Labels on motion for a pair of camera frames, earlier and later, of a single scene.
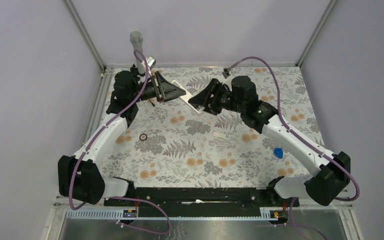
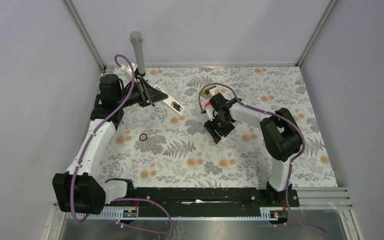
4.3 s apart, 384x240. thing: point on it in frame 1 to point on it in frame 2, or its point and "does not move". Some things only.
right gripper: [215, 87] to [211, 126]
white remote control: [186, 97] to [172, 103]
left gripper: [166, 91] to [148, 94]
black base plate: [239, 202] does not move
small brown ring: [145, 138] does not move
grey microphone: [136, 37] does not move
